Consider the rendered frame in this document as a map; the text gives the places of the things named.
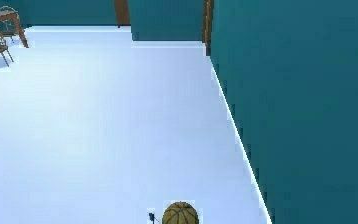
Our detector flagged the orange basketball with black stripes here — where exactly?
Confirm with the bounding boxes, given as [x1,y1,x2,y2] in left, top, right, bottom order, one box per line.
[162,200,200,224]

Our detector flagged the brown room door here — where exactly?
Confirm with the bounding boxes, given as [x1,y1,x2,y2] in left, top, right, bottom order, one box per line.
[113,0,132,29]

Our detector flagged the brown wooden door frame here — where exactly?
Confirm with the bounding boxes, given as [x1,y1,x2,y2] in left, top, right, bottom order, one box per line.
[201,0,215,57]

